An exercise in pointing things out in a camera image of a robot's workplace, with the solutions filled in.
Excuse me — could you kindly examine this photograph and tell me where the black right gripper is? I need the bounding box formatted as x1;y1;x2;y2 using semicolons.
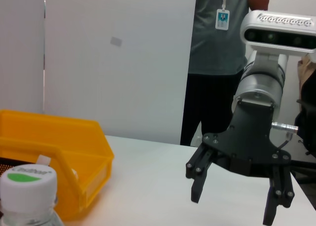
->
185;99;296;226

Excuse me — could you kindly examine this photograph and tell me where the clear green-label water bottle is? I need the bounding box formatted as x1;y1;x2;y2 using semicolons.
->
0;163;64;226

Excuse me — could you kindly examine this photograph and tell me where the black mesh pen holder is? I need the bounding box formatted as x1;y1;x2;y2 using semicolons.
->
0;157;38;175

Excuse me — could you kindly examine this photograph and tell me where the bystander with beige bag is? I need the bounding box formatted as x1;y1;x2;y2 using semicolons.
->
294;53;316;159

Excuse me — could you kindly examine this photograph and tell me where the bystander in grey shirt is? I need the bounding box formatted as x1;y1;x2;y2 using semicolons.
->
180;0;270;147

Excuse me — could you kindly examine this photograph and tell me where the white blue ID badge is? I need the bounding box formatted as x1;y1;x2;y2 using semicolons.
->
215;0;231;31

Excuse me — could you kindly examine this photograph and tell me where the yellow plastic bin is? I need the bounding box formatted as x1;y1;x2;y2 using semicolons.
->
0;109;115;222

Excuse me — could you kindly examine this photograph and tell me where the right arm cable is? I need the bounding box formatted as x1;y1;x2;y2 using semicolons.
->
277;131;297;151

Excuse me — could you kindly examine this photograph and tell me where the silver right cable connector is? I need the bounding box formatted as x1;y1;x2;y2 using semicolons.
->
271;121;299;133

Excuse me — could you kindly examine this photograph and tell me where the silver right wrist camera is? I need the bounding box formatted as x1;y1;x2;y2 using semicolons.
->
239;10;316;56

